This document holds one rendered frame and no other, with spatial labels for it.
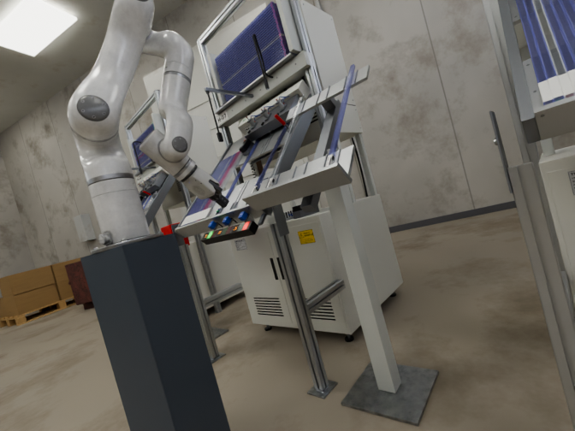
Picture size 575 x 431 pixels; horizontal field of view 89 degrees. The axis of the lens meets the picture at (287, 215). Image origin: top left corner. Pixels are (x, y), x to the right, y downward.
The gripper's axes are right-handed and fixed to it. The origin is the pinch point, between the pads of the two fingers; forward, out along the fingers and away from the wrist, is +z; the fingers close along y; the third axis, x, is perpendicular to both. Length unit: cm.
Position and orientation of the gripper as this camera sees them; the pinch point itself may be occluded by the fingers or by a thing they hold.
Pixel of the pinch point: (222, 201)
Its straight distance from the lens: 108.4
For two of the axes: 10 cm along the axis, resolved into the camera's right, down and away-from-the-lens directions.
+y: 7.1, -1.8, -6.8
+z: 6.3, 6.0, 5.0
